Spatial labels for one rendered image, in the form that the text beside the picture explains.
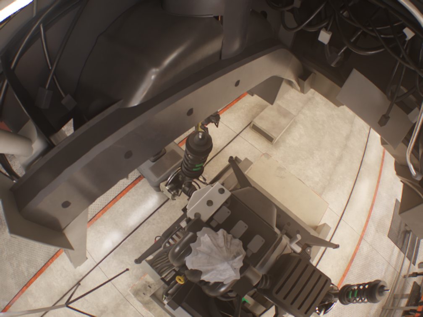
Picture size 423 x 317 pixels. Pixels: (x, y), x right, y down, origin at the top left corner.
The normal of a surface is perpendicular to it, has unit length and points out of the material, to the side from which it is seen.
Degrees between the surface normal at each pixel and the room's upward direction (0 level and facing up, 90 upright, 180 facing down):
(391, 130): 66
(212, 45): 90
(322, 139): 0
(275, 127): 0
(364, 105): 59
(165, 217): 0
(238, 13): 87
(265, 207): 21
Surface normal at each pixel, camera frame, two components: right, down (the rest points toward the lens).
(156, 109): 0.55, 0.11
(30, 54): 0.85, 0.49
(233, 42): 0.62, 0.68
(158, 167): 0.07, -0.49
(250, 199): 0.31, -0.68
